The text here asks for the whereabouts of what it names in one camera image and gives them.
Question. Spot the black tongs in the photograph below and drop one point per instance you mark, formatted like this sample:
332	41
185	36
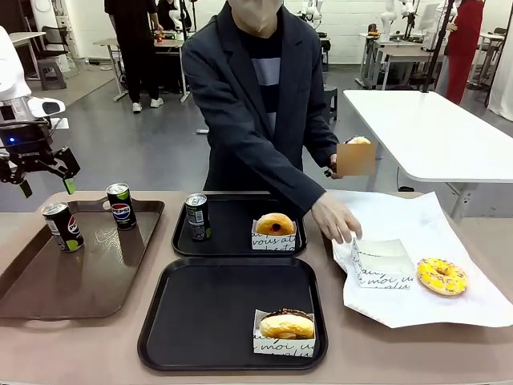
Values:
329	174

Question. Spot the black Pepsi can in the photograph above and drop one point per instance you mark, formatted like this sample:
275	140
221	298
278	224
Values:
197	220
122	208
64	228

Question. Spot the person right forearm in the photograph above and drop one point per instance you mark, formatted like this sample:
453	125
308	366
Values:
288	180

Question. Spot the white paper sheet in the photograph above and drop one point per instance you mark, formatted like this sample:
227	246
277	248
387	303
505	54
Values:
421	224

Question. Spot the glazed donut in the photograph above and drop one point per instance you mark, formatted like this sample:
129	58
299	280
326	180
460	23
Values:
276	243

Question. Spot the yellow sprinkled donut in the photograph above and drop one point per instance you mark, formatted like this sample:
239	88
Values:
431	277

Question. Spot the grey step stool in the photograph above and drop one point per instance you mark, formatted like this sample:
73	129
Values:
52	76

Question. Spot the large black plastic tray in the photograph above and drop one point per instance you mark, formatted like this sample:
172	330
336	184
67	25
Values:
208	313

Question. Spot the white background desk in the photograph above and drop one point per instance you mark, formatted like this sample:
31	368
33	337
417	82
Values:
28	37

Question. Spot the light frosted donut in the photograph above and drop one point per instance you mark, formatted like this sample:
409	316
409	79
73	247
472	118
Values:
358	140

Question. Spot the person left forearm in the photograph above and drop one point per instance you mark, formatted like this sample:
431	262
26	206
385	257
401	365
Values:
320	148

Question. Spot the jam donut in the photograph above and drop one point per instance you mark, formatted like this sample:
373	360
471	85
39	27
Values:
266	224

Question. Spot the person in dark blazer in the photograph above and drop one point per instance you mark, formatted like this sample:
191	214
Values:
232	100

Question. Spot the bystander in black clothes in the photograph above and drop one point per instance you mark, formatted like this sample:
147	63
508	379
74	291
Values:
138	48

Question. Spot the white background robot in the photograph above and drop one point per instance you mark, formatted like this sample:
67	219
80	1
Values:
312	12

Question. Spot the chocolate topped sandwich donut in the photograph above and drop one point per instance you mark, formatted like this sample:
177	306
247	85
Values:
284	327

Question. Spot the black stool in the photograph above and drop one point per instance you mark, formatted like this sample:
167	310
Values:
330	100

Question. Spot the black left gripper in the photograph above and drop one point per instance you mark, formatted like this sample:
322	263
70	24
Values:
24	148

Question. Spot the black office chair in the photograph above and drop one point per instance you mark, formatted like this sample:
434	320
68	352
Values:
54	40

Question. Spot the white script paper box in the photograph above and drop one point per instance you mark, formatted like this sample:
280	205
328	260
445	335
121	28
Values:
380	245
380	280

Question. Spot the grey background table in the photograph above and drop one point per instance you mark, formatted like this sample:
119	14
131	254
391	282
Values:
401	52

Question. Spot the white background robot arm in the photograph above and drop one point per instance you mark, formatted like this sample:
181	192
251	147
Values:
386	20

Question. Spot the black pole stand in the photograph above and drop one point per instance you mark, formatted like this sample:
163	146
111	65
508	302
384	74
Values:
439	48

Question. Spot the small black plastic tray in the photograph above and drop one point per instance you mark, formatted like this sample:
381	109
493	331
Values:
232	234

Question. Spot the person left hand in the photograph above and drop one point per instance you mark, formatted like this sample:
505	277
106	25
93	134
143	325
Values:
333	162

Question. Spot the white side table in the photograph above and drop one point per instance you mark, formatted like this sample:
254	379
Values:
421	128

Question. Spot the bystander in red apron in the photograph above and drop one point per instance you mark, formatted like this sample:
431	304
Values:
465	40

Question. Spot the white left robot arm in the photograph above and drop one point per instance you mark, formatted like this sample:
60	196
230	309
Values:
10	72

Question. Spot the person right hand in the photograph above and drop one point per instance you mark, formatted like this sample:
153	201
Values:
334	218

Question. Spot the brown plastic tray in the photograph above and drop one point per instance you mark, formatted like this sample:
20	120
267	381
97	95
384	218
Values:
80	280

